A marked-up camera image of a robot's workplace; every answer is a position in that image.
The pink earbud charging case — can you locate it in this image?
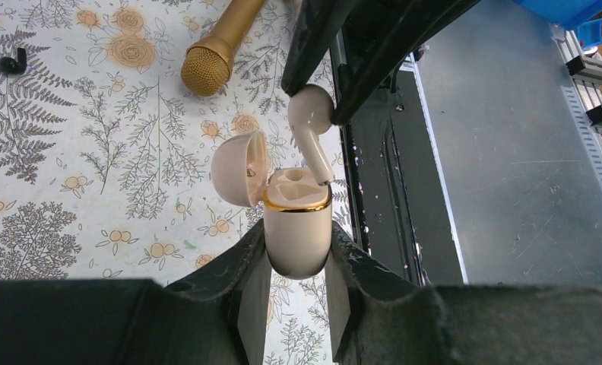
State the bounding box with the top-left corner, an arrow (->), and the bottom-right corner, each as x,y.
211,130 -> 332,280

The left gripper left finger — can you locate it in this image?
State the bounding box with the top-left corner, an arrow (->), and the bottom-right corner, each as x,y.
0,222 -> 271,364

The black earbud left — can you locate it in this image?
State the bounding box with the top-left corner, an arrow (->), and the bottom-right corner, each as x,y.
0,47 -> 27,75

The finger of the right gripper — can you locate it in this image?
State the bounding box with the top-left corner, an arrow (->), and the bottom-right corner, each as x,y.
280,0 -> 358,97
332,1 -> 477,125

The floral table mat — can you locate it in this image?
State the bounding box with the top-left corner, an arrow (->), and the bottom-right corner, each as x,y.
0,0 -> 363,365

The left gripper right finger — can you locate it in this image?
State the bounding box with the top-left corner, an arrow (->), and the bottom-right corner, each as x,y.
325,224 -> 602,364

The gold microphone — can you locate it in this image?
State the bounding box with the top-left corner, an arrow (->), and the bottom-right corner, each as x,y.
181,0 -> 265,97

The white earbud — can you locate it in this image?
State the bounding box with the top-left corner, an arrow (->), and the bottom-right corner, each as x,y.
287,84 -> 334,186

